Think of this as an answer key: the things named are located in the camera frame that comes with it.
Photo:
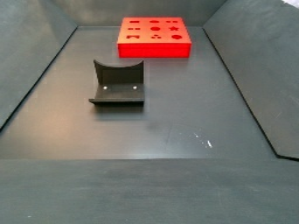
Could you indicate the red foam shape-sorting block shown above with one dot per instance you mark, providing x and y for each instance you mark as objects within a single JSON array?
[{"x": 154, "y": 37}]

